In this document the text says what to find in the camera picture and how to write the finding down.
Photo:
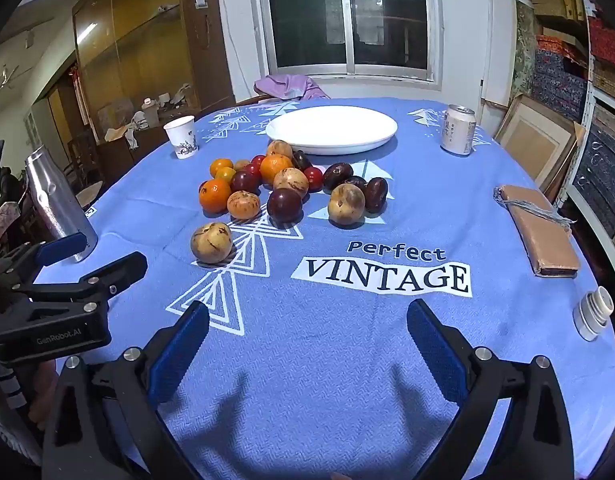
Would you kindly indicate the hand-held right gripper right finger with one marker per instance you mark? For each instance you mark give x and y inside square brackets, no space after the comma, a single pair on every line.
[432,350]

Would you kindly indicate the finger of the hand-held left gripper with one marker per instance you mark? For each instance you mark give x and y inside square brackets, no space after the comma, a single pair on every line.
[62,249]
[117,270]

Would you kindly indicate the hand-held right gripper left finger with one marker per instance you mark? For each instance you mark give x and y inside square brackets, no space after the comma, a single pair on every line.
[182,350]

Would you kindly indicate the tan round fruit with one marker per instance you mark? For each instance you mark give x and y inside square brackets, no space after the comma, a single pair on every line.
[211,242]
[346,203]
[291,182]
[243,205]
[280,148]

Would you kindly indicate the orange tangerine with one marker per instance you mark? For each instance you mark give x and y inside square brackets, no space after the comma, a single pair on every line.
[276,167]
[215,196]

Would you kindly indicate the small yellow-orange fruit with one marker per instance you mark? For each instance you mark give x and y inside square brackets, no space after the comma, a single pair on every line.
[226,175]
[221,164]

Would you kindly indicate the white plate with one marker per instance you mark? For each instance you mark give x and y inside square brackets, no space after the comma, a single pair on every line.
[332,127]

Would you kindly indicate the silver metal bottle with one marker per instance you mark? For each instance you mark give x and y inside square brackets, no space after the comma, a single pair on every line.
[52,195]

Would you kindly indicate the blue printed tablecloth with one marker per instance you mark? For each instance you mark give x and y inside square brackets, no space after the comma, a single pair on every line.
[337,360]

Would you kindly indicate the white paper cup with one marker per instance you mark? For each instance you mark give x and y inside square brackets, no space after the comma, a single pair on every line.
[182,137]

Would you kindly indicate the brown wallet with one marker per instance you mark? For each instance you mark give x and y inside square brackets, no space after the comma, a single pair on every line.
[542,240]

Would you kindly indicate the wooden glass cabinet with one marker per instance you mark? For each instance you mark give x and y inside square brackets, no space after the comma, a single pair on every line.
[137,50]

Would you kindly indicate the wooden chair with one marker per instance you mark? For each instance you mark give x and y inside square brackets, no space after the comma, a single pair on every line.
[250,100]

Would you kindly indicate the white beverage can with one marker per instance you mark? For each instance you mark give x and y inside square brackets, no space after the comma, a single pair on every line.
[457,132]

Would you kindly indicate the purple cloth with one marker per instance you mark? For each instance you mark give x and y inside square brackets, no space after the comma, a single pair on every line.
[287,87]

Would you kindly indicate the white metal shelf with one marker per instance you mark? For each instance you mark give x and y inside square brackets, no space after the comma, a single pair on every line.
[589,105]

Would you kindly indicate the stack of patterned boxes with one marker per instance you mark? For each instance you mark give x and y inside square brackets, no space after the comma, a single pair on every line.
[557,75]

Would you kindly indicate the white leaning board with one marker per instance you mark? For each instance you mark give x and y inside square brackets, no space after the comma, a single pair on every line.
[502,45]

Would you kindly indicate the green patterned board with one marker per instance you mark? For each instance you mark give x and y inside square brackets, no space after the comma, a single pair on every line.
[525,50]

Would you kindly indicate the white framed window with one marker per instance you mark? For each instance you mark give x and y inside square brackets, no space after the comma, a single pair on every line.
[347,15]

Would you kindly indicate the wooden picture frame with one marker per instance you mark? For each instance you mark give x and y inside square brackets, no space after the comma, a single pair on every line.
[530,140]

